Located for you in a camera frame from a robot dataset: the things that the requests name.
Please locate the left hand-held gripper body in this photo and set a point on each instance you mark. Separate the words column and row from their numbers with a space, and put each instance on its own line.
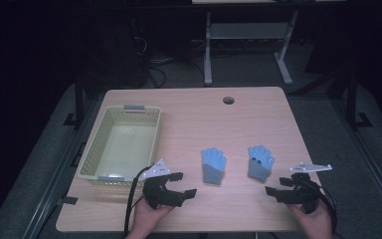
column 157, row 195

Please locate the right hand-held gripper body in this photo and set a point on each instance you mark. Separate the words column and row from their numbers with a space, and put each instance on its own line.
column 306, row 194

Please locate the blue glove with dark dots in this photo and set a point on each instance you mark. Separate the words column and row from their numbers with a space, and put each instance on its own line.
column 260, row 167

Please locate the blue grey knit glove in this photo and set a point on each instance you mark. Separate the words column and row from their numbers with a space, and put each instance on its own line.
column 213, row 166

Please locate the pale yellow plastic basket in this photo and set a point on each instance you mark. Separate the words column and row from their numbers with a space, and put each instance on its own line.
column 122, row 146

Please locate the person's left hand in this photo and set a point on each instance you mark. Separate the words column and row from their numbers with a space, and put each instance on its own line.
column 146, row 220

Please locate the person's right hand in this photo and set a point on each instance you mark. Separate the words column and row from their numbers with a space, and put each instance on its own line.
column 316, row 225

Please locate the black metal stand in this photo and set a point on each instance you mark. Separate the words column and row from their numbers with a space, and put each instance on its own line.
column 353, row 99
column 79, row 99

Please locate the aluminium floor rail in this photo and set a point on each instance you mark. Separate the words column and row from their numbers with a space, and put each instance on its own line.
column 371, row 166
column 51, row 186

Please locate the grey metal table frame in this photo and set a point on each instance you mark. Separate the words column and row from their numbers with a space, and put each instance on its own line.
column 245, row 30

